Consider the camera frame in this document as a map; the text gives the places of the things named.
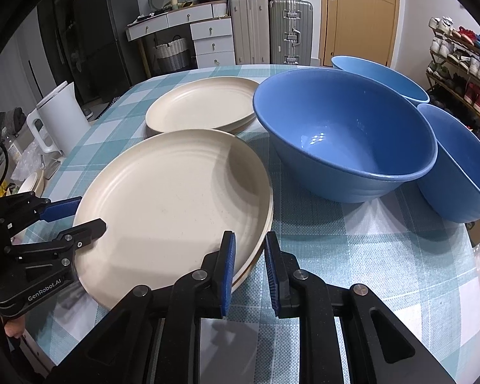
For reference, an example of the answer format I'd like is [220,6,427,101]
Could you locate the beige suitcase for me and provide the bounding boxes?
[230,0,271,65]

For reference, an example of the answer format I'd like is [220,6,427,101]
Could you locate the teal checked tablecloth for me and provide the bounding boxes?
[22,64,480,384]

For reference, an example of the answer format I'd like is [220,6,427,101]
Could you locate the large deep blue bowl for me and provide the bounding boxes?
[253,68,438,204]

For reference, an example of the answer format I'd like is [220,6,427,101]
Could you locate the rows of racked shoes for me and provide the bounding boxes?
[428,16,480,107]

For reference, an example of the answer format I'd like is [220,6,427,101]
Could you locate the woven laundry basket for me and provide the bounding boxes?
[154,36,188,73]

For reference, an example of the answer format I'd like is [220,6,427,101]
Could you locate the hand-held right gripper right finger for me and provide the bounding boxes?
[264,231,457,384]

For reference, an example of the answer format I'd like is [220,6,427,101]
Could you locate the silver suitcase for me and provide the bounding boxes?
[269,0,313,66]

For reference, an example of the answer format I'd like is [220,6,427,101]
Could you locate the white desk with drawers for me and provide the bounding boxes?
[126,2,236,69]

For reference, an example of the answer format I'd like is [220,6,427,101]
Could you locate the black cabinet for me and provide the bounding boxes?
[36,0,81,89]

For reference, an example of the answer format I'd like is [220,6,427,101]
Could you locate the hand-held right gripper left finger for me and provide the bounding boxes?
[54,230,237,384]

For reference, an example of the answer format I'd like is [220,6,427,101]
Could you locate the striped floor mat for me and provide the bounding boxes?
[91,95,121,121]

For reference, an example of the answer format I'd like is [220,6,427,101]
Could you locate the white electric kettle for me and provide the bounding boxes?
[26,81,92,156]

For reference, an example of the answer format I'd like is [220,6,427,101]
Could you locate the light blue bowl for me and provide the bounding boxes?
[331,56,430,107]
[416,103,480,224]

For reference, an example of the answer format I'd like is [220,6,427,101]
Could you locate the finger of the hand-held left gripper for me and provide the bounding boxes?
[4,218,107,277]
[0,191,83,241]

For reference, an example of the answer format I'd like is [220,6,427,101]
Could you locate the wooden door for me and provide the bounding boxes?
[320,0,398,68]

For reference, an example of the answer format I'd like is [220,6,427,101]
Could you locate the person's left hand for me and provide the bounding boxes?
[5,315,25,339]

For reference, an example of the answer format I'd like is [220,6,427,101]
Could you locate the dark grey fridge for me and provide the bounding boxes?
[73,0,145,102]

